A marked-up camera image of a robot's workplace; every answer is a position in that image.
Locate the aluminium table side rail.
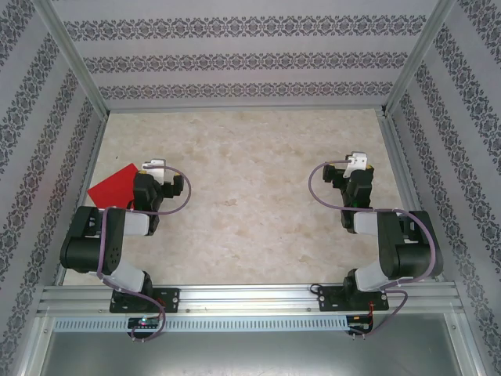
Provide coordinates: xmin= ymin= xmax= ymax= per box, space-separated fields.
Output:
xmin=52 ymin=113 xmax=110 ymax=287
xmin=377 ymin=111 xmax=447 ymax=283

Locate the red square paper sheet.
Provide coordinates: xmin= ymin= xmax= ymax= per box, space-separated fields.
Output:
xmin=86 ymin=162 xmax=140 ymax=211

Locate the aluminium mounting rail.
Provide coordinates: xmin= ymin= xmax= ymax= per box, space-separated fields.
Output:
xmin=37 ymin=284 xmax=465 ymax=316

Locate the aluminium frame post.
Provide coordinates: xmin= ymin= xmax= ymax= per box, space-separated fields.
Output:
xmin=33 ymin=0 xmax=110 ymax=121
xmin=379 ymin=0 xmax=459 ymax=118

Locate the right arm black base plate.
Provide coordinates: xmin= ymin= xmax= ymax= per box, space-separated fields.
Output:
xmin=319 ymin=285 xmax=391 ymax=313

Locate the slotted grey cable duct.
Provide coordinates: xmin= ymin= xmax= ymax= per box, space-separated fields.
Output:
xmin=52 ymin=316 xmax=349 ymax=331

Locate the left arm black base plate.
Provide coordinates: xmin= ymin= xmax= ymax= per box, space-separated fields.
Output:
xmin=109 ymin=287 xmax=181 ymax=314

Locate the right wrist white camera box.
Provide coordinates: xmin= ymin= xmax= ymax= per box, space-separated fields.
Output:
xmin=343 ymin=151 xmax=369 ymax=180

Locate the aluminium frame cross beam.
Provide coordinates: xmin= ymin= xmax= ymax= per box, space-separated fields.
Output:
xmin=104 ymin=103 xmax=387 ymax=115

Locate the grey sheet metal tray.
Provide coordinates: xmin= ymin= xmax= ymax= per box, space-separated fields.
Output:
xmin=23 ymin=315 xmax=486 ymax=376

